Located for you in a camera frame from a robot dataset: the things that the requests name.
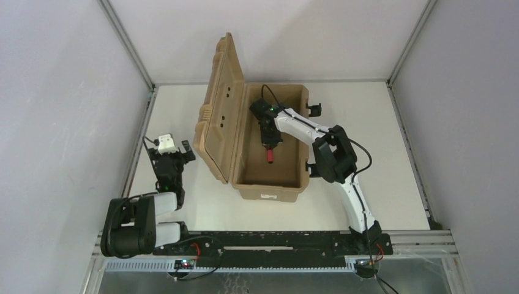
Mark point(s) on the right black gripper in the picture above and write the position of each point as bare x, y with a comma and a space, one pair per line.
268, 141

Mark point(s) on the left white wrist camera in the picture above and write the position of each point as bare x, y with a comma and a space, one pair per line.
166, 144

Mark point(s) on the black bin latch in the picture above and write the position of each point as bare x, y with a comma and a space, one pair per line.
314, 110
312, 169

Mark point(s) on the tan plastic storage bin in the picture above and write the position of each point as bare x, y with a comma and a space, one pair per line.
227, 135

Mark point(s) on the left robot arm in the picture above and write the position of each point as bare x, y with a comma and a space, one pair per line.
131, 226

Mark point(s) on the black upper bin latch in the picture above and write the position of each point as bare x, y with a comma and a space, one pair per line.
314, 110

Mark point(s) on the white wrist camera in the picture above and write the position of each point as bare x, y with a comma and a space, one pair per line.
166, 144
260, 109

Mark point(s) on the small green circuit board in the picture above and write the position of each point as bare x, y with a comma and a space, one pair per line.
185, 264

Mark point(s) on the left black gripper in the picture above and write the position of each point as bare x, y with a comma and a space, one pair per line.
169, 158

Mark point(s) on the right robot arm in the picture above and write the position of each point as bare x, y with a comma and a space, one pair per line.
335, 162

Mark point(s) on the black lower bin latch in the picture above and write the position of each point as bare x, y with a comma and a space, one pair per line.
312, 169

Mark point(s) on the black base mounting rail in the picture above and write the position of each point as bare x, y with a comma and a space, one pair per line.
276, 249

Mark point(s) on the white label sticker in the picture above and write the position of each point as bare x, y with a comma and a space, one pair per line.
268, 196

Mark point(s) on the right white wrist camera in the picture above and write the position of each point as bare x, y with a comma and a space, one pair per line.
260, 109

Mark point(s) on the red handled black screwdriver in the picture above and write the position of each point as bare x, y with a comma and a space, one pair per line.
270, 155

